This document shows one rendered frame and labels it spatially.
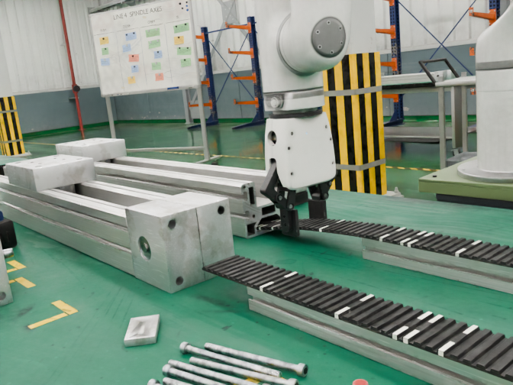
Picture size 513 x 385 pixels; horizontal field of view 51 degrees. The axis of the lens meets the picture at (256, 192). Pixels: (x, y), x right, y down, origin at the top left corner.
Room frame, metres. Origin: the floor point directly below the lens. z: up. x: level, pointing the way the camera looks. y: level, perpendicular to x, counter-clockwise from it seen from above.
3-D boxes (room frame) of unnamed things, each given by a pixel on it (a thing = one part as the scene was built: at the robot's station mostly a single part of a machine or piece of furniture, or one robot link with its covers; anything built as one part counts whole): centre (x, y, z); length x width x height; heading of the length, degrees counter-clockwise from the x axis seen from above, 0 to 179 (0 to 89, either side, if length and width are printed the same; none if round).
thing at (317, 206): (0.79, -0.10, 0.83); 0.03 x 0.03 x 0.07; 39
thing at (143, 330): (0.51, 0.13, 0.78); 0.05 x 0.03 x 0.01; 4
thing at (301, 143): (0.76, -0.07, 0.92); 0.10 x 0.07 x 0.11; 129
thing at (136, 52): (6.64, 1.14, 0.97); 1.51 x 0.50 x 1.95; 61
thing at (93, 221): (1.02, 0.38, 0.82); 0.80 x 0.10 x 0.09; 39
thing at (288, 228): (0.74, -0.03, 0.83); 0.03 x 0.03 x 0.07; 39
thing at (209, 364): (0.41, 0.03, 0.78); 0.11 x 0.01 x 0.01; 56
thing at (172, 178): (1.14, 0.24, 0.82); 0.80 x 0.10 x 0.09; 39
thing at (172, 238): (0.68, 0.09, 0.83); 0.12 x 0.09 x 0.10; 129
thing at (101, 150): (1.33, 0.39, 0.87); 0.16 x 0.11 x 0.07; 39
